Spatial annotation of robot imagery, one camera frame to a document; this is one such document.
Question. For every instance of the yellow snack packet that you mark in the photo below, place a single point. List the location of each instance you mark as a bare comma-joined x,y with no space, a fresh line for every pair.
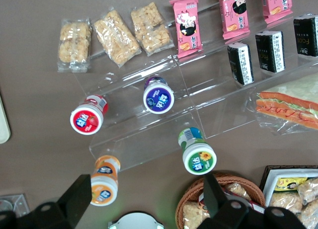
289,184

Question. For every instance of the black snack packet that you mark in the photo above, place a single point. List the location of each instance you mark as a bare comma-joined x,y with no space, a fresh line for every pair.
270,52
240,63
306,35

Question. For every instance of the clear-wrapped rice cracker pack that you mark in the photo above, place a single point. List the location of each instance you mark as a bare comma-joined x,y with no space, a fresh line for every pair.
115,37
74,45
151,29

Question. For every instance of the cream plastic serving tray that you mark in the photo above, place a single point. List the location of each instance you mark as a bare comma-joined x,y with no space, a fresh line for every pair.
3,124

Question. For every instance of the puffed rice snack bag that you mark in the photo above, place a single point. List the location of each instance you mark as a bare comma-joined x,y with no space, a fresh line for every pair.
237,191
309,190
310,214
284,203
193,214

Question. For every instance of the black woven tray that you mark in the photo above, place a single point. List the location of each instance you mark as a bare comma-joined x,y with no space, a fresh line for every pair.
267,172

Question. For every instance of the red cookie box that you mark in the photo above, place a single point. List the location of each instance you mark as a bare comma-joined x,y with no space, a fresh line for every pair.
257,207

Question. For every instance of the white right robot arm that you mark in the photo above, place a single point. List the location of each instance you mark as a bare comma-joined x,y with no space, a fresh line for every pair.
135,222

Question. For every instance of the brown table cover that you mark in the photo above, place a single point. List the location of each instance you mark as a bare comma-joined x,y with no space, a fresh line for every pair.
37,152

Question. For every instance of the orange gum bottle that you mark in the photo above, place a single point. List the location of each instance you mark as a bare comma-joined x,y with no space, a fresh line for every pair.
104,186

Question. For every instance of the plastic-wrapped triangle sandwich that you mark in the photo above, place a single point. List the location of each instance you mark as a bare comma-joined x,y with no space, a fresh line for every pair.
285,103

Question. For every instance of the red gum bottle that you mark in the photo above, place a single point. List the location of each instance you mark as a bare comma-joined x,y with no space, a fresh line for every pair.
87,121

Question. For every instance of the pink cartoon snack packet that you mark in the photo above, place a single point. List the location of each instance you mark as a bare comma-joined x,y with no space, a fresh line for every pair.
277,5
234,15
186,25

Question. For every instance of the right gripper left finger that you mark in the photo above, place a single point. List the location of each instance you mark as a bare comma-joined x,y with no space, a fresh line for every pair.
72,204

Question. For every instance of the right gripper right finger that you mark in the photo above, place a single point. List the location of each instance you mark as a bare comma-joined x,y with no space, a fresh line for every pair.
213,199

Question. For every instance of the white rectangular dish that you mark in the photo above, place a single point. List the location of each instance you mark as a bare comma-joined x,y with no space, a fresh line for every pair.
273,175

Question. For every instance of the purple gum bottle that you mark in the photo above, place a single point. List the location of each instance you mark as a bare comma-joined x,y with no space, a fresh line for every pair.
159,99

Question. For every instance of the clear acrylic bottle rack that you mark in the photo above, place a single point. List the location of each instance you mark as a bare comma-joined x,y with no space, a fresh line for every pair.
18,201

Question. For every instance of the round brown wicker basket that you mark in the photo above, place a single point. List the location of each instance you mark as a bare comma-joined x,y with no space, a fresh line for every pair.
231,179

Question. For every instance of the clear acrylic stepped stand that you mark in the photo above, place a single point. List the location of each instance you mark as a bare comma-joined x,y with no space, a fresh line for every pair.
218,109
149,139

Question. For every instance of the green gum bottle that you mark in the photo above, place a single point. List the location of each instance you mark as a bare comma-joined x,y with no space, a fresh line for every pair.
198,159

